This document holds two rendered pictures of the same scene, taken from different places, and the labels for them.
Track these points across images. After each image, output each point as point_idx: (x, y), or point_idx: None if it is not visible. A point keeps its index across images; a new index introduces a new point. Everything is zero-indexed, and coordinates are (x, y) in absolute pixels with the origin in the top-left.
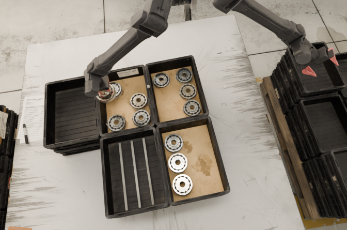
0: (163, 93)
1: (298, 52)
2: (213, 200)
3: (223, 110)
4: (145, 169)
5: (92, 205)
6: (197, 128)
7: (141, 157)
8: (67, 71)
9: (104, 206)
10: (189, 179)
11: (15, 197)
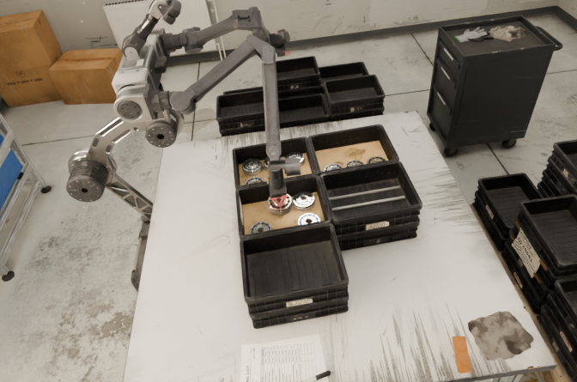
0: None
1: (283, 35)
2: None
3: None
4: (364, 197)
5: (409, 266)
6: (317, 158)
7: (350, 201)
8: (200, 332)
9: (410, 208)
10: (371, 158)
11: (416, 373)
